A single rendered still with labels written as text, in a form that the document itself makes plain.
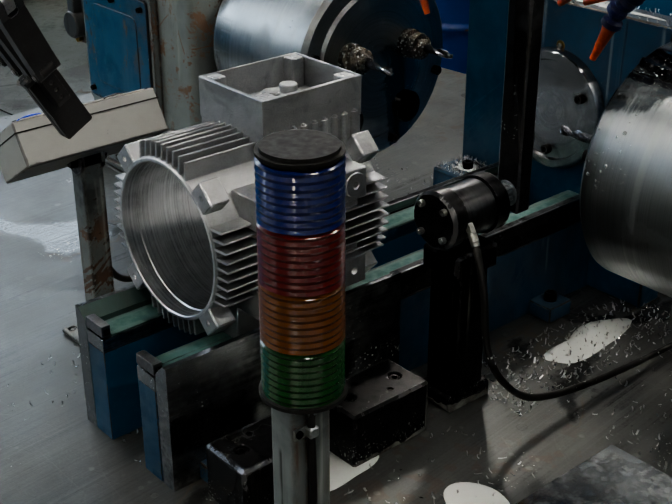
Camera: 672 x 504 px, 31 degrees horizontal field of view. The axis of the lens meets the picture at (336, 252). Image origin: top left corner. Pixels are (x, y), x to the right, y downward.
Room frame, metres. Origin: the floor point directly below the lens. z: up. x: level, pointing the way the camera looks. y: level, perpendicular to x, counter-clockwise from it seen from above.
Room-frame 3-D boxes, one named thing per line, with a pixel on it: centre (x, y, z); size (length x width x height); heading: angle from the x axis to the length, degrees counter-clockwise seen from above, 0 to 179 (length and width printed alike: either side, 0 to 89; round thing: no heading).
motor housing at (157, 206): (1.07, 0.08, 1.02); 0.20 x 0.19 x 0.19; 131
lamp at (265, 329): (0.72, 0.02, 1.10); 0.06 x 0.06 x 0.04
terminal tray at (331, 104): (1.09, 0.05, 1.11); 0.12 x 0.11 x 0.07; 131
